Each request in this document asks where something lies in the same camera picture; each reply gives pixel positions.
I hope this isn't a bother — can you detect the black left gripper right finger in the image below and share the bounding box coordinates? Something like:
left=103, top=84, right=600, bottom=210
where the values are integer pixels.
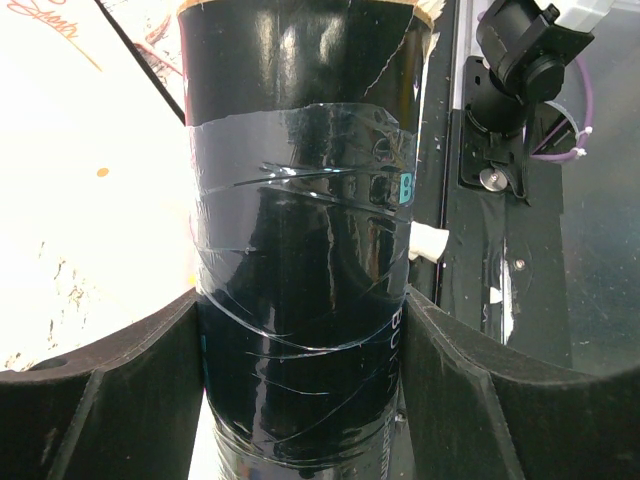
left=401, top=289, right=639, bottom=479

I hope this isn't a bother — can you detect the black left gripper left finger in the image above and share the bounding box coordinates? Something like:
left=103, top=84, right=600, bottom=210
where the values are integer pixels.
left=1, top=291, right=204, bottom=479

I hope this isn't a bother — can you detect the black shuttlecock tube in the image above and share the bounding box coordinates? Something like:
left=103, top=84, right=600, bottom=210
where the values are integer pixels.
left=176, top=1, right=444, bottom=479

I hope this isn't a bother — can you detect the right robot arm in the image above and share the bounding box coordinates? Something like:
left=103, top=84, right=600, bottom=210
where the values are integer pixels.
left=460, top=1, right=613, bottom=200

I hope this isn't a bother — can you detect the pink badminton racket left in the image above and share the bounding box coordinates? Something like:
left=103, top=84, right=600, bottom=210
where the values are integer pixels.
left=408, top=221, right=449, bottom=263

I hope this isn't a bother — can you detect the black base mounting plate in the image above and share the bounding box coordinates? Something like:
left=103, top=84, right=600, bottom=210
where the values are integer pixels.
left=417, top=0, right=576, bottom=369

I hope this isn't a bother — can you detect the pink racket bag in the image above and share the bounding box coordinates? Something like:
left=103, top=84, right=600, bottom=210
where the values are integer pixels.
left=1, top=1, right=195, bottom=371

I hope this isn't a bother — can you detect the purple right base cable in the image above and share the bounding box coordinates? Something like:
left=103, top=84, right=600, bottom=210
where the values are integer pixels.
left=524, top=54, right=595, bottom=162

